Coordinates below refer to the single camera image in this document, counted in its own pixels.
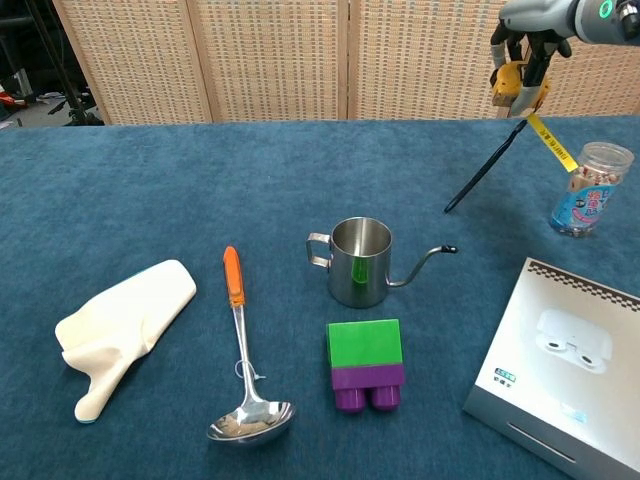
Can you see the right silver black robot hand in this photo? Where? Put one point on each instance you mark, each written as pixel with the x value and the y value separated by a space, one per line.
pixel 542 20

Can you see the yellow tape measure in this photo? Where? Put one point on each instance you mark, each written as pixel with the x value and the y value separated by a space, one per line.
pixel 507 82

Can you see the clear plastic snack jar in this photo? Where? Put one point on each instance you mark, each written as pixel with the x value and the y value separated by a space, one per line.
pixel 590 200

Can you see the wicker folding screen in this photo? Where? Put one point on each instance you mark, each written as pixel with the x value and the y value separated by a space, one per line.
pixel 275 60

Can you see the stainless steel spouted pitcher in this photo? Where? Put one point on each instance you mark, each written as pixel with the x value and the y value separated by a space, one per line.
pixel 360 295

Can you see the white earbuds box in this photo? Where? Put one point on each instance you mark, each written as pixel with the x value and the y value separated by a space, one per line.
pixel 560 370

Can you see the green and purple toy block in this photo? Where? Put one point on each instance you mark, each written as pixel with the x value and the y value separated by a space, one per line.
pixel 365 345

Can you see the blue felt table cover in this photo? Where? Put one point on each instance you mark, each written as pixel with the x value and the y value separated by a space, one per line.
pixel 150 200

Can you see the black tripod stand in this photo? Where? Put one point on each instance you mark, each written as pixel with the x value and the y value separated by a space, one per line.
pixel 75 107

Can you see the cream folded cloth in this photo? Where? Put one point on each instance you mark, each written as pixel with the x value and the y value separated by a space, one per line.
pixel 125 320

